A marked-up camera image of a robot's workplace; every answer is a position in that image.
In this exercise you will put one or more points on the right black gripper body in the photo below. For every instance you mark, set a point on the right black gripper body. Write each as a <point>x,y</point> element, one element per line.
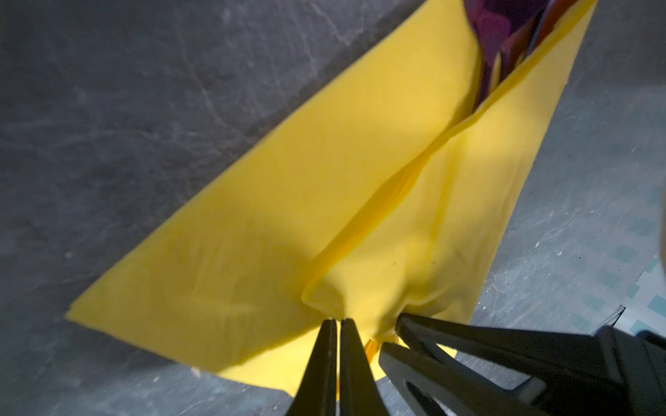
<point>641,391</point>

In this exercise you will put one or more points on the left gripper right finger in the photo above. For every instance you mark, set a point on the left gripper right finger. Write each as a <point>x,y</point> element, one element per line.
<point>358,391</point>

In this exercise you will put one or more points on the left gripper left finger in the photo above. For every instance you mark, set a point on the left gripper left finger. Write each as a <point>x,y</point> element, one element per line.
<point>317,391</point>

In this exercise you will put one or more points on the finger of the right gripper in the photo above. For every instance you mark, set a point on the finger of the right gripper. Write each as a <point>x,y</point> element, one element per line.
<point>494,348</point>
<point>440,388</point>

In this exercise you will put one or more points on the yellow paper napkin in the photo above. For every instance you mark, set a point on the yellow paper napkin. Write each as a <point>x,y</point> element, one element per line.
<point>388,191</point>

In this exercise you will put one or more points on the dark purple fork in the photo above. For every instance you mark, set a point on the dark purple fork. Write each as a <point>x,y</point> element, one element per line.
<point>528,37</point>

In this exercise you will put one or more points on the dark purple spoon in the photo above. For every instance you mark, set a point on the dark purple spoon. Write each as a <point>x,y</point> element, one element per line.
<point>493,22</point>

